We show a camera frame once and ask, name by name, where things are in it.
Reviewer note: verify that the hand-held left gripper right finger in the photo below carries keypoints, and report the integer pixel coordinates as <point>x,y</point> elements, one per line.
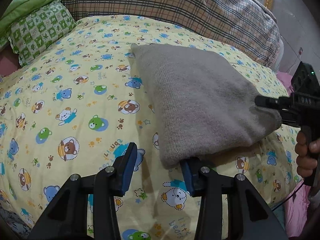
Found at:
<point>187,177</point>

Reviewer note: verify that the green frog print pillow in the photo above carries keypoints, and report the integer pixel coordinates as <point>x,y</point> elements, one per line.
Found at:
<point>40,32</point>

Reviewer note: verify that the yellow bear print bedsheet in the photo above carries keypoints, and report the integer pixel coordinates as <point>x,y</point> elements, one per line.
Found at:
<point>75,105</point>

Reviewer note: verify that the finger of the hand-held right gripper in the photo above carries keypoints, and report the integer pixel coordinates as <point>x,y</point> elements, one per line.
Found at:
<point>290,121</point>
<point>267,101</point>

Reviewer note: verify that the person's right hand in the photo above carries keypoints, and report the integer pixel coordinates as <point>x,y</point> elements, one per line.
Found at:
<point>303,165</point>

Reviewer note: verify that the green quilt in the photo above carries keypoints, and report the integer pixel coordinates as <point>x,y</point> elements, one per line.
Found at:
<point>25,2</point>

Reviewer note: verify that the black white floral cloth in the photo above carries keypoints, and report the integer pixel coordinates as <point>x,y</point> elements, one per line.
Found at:
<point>12,222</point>

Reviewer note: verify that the pink cloth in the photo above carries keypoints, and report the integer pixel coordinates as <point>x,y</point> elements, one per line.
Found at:
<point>297,215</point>

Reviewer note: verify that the beige knitted sweater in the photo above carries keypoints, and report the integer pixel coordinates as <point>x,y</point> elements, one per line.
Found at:
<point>200,100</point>

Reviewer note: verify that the pink blanket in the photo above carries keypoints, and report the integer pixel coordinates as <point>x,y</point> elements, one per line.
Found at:
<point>285,82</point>

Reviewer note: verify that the pink pillow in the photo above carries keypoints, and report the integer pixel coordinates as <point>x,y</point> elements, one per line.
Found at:
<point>8,65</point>

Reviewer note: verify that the brown plaid quilt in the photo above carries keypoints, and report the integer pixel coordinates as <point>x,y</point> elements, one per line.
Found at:
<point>175,5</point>

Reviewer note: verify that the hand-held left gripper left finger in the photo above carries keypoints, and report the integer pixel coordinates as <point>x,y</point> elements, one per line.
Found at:
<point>128,172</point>

